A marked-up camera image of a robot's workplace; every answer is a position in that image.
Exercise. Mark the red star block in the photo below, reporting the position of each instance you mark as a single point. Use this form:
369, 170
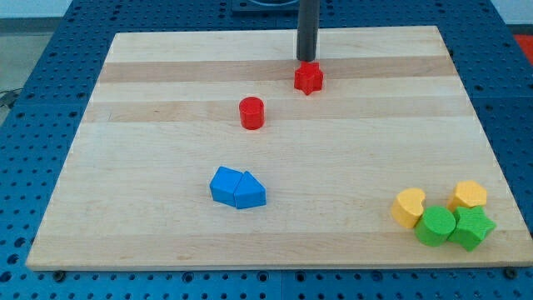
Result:
309, 78

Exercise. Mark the green star block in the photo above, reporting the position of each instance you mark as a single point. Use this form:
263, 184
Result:
472, 227

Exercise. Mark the red cylinder block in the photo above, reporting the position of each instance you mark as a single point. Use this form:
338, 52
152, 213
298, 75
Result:
252, 113

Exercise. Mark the blue triangular prism block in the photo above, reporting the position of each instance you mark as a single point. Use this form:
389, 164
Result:
250, 193

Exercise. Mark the blue cube block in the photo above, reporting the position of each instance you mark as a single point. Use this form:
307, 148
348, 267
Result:
224, 184

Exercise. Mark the light wooden board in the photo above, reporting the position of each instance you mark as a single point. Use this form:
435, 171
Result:
133, 193

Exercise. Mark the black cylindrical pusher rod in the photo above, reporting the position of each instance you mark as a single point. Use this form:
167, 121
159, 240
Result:
307, 30

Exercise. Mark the yellow heart block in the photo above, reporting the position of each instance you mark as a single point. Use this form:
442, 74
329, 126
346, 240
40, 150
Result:
408, 207

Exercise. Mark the green cylinder block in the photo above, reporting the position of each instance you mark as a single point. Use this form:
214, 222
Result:
435, 226

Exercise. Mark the yellow hexagon block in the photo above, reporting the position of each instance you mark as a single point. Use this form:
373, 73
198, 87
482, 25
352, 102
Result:
467, 194

